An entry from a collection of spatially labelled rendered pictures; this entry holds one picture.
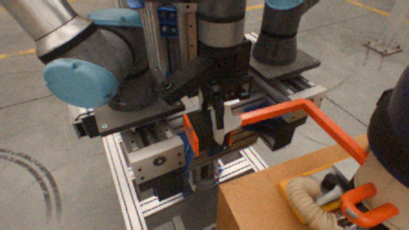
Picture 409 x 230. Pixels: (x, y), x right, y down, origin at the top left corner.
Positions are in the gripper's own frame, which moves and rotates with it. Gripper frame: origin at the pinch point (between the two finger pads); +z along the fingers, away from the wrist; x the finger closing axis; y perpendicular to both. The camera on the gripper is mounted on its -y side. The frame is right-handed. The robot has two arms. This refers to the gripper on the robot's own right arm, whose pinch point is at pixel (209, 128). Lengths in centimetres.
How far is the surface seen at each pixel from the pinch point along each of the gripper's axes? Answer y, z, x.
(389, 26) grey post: 287, 81, 154
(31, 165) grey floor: -93, 107, 111
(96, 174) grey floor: -50, 107, 86
